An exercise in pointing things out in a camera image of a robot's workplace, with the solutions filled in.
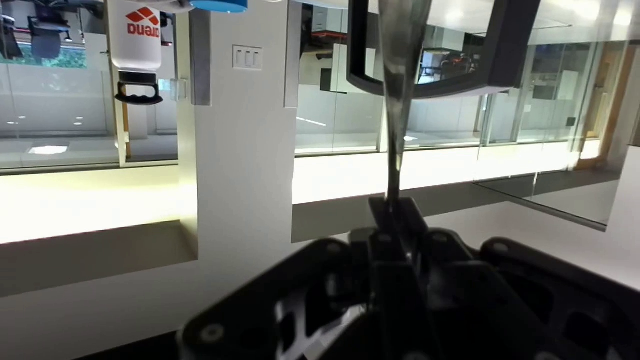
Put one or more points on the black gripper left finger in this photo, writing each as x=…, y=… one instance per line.
x=308, y=307

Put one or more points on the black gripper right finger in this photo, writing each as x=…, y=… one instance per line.
x=504, y=301

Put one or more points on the black cutlery caddy basket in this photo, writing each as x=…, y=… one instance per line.
x=486, y=62

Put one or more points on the white wipes container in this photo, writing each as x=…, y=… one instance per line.
x=137, y=51

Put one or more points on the white light switch plate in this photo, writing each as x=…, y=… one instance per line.
x=246, y=58

